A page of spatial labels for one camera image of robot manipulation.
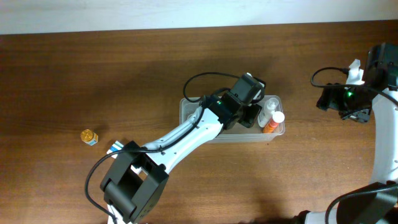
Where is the white nasal spray bottle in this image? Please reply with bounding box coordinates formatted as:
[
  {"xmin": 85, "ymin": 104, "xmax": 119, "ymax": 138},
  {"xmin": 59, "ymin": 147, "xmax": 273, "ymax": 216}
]
[{"xmin": 257, "ymin": 98, "xmax": 279, "ymax": 128}]

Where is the left black cable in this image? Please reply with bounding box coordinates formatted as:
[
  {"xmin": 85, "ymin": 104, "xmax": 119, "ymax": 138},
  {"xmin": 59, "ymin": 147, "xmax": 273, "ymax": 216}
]
[{"xmin": 84, "ymin": 72, "xmax": 241, "ymax": 224}]

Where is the right black cable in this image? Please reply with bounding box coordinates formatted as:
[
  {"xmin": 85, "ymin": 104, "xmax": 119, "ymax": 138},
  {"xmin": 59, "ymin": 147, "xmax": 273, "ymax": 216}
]
[{"xmin": 310, "ymin": 67, "xmax": 398, "ymax": 108}]

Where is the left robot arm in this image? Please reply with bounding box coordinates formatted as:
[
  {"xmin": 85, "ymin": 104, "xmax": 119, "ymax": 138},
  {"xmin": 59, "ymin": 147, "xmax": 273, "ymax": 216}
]
[{"xmin": 100, "ymin": 73, "xmax": 266, "ymax": 223}]

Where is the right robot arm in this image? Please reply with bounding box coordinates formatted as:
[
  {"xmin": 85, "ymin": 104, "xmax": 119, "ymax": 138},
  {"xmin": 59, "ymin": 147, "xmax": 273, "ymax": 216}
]
[{"xmin": 292, "ymin": 42, "xmax": 397, "ymax": 224}]

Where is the small gold lid jar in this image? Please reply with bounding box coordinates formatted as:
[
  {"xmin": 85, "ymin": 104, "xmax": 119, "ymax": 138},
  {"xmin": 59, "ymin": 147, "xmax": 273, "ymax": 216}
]
[{"xmin": 80, "ymin": 129, "xmax": 98, "ymax": 146}]

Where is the black cable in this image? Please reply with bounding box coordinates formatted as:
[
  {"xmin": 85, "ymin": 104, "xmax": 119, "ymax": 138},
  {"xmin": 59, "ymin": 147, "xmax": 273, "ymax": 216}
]
[
  {"xmin": 84, "ymin": 72, "xmax": 241, "ymax": 224},
  {"xmin": 310, "ymin": 67, "xmax": 398, "ymax": 108}
]

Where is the clear plastic container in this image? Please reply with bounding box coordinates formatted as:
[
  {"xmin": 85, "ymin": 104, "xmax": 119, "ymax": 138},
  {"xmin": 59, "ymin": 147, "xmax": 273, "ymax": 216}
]
[{"xmin": 179, "ymin": 98, "xmax": 285, "ymax": 143}]

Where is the white Panadol box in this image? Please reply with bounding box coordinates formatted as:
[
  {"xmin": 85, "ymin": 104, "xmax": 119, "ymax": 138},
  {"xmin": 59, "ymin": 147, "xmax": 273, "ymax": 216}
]
[{"xmin": 106, "ymin": 141, "xmax": 148, "ymax": 175}]

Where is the orange Redoxon tube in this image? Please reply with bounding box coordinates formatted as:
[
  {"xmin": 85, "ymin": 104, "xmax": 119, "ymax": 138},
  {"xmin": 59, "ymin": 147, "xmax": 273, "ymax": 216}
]
[{"xmin": 262, "ymin": 111, "xmax": 285, "ymax": 134}]

